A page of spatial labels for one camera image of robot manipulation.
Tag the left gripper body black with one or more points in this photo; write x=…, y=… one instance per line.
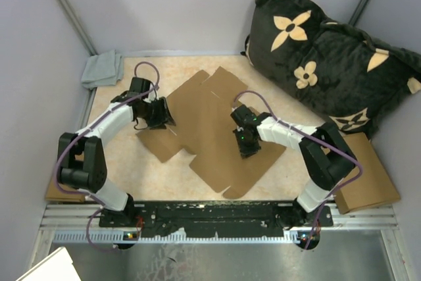
x=155, y=112

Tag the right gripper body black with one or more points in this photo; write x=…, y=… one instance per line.
x=245, y=146

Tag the brown cardboard box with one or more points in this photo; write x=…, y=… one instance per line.
x=201, y=108

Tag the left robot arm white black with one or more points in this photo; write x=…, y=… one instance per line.
x=81, y=161

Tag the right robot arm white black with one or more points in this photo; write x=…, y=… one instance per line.
x=327, y=157

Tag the folded cardboard box left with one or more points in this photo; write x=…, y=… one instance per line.
x=53, y=194

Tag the folded cardboard box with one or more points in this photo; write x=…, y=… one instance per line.
x=373, y=188
x=53, y=194

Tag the folded cardboard box right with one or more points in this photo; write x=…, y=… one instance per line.
x=373, y=188

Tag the grey folded cloth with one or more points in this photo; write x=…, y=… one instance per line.
x=105, y=69

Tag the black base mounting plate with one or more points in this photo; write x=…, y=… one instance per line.
x=207, y=219

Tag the black floral plush pillow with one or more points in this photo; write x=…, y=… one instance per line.
x=336, y=70

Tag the aluminium rail frame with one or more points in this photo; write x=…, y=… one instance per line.
x=79, y=223

